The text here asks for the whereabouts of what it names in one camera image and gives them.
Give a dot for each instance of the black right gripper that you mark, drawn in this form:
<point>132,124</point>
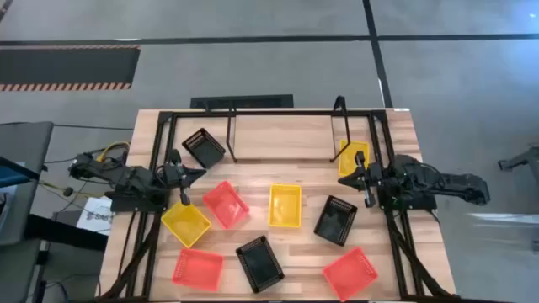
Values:
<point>370,177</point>

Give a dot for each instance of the white printed paper sheet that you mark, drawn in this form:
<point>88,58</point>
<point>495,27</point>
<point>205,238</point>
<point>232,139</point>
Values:
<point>94,214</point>

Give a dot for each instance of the grey desk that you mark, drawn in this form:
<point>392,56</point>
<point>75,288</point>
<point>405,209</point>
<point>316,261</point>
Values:
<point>21,143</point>

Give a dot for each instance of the black-framed wooden shelf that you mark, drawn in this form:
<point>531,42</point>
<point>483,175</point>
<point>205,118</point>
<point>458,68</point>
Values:
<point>282,139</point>

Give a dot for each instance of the yellow slotted plastic basket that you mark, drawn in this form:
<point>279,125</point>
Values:
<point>347,157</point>
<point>285,206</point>
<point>186,224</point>

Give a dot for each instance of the black aluminium table frame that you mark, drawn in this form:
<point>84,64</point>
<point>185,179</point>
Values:
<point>165,115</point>

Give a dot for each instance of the black perforated floor grate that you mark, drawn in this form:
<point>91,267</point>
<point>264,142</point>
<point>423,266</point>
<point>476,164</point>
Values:
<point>252,101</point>

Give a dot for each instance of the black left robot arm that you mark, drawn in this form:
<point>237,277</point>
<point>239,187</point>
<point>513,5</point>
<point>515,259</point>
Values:
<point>126,181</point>

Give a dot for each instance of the blue flat object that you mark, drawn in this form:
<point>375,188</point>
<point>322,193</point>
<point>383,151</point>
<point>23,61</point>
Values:
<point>10,177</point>

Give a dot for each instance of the black hazard-striped floor mat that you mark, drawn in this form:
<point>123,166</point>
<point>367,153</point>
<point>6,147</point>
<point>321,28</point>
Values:
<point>63,67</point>

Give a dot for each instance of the red slotted plastic basket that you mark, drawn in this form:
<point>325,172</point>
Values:
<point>197,269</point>
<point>350,274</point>
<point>225,205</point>

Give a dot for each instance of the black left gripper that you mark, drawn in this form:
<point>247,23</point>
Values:
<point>174,176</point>

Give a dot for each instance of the black slotted plastic basket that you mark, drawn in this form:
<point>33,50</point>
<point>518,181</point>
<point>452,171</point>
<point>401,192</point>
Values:
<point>335,221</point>
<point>259,264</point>
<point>203,148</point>

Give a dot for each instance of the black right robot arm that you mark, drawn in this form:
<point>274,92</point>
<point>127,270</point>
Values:
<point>421,181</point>

